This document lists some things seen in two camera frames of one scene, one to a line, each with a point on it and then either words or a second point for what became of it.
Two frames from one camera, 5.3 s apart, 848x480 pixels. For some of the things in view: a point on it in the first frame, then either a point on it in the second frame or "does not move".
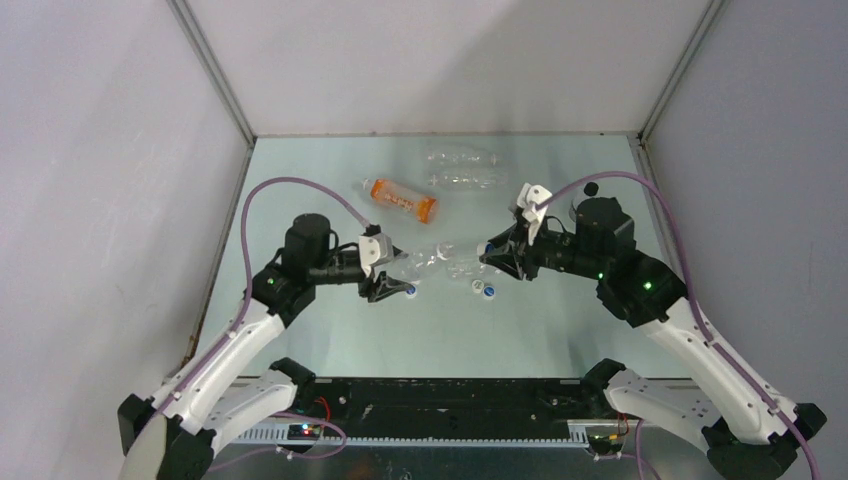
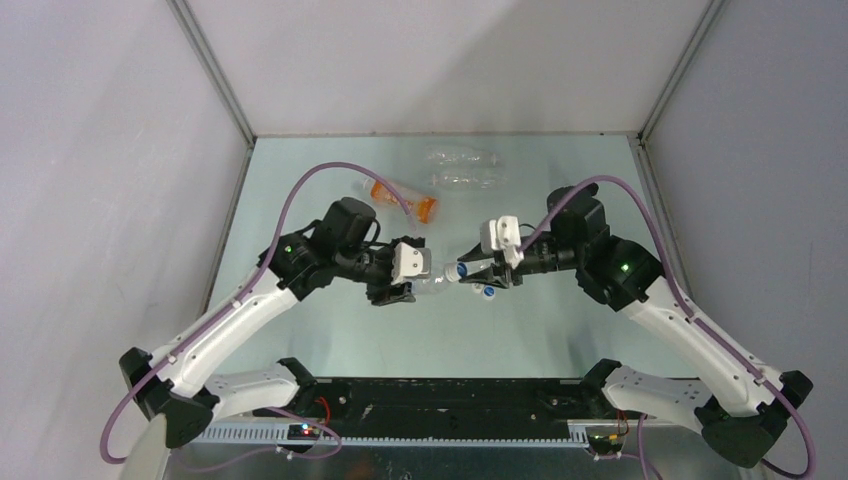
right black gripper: (519, 231) -> (490, 276)
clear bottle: (417, 265) -> (435, 282)
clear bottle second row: (469, 180) does not move
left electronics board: (304, 431) does not move
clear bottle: (463, 157) does not move
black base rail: (447, 407) does not move
